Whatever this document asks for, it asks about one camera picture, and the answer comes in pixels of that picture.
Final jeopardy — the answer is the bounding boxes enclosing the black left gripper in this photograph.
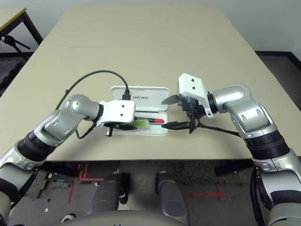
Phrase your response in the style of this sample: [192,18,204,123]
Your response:
[104,122,137,137]

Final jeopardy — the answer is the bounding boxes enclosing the white and black shoe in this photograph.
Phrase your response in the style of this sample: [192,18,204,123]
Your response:
[60,213,76,224]

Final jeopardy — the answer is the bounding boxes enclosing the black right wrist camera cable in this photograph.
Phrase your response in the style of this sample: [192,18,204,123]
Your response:
[189,116,267,226]

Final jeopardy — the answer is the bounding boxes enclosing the grey robot torso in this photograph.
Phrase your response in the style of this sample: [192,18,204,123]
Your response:
[60,209,189,226]

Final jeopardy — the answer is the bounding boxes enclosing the black wall baseboard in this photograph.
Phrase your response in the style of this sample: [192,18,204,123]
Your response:
[255,50,301,69]

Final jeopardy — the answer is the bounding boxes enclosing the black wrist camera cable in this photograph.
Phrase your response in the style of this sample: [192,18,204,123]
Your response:
[189,116,267,226]
[55,70,132,140]

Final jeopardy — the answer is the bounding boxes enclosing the grey right robot leg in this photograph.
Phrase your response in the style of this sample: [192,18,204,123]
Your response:
[156,171,189,218]

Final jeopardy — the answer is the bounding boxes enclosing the black tripod stand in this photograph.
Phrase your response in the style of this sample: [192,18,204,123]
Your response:
[0,32,31,61]

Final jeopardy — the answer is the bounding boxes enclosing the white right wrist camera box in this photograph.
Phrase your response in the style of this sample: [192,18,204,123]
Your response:
[178,73,214,118]

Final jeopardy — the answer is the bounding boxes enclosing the dark textured floor mat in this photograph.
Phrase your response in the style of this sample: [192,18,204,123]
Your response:
[0,56,26,90]

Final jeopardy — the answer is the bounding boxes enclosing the red and black marker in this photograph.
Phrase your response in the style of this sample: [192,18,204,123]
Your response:
[135,116,165,124]

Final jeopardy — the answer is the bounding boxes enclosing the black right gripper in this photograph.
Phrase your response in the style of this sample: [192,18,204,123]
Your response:
[161,95,206,134]

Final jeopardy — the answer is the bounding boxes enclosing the grey robot leg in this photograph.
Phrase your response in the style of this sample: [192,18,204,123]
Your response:
[156,171,189,218]
[88,173,131,215]

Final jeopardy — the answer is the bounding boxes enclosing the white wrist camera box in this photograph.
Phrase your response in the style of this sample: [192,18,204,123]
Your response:
[178,73,214,118]
[97,100,136,128]

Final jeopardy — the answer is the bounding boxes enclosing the grey left robot leg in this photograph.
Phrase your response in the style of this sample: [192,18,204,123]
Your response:
[88,173,131,215]

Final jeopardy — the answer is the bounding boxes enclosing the black left wrist camera cable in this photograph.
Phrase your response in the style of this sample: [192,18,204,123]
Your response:
[55,70,132,140]

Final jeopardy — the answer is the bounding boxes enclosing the beige side table black legs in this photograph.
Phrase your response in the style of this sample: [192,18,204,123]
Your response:
[0,7,43,45]

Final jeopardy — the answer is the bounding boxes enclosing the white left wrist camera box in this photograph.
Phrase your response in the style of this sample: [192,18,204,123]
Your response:
[97,100,136,128]

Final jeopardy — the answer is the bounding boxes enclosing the white plastic pencil case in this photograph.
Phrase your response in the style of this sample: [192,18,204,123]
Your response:
[110,86,170,137]

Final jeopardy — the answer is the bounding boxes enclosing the green stationery piece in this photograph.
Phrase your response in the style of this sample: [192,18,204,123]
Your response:
[134,120,150,129]

